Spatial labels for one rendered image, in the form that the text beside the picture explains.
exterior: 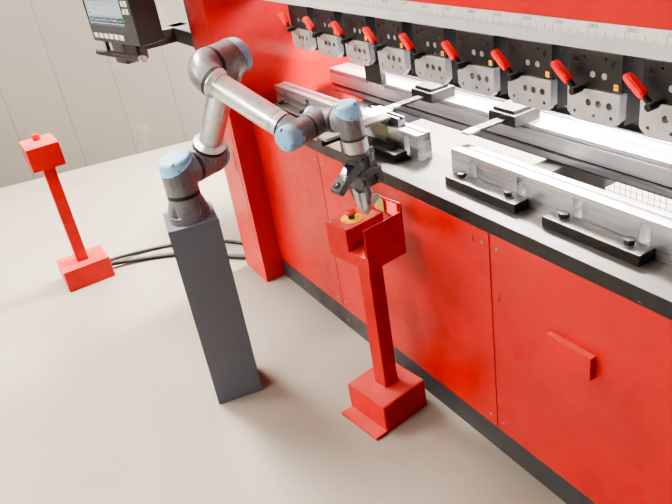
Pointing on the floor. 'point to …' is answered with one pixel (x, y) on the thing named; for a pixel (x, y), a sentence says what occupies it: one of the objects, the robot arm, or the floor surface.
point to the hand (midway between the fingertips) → (364, 212)
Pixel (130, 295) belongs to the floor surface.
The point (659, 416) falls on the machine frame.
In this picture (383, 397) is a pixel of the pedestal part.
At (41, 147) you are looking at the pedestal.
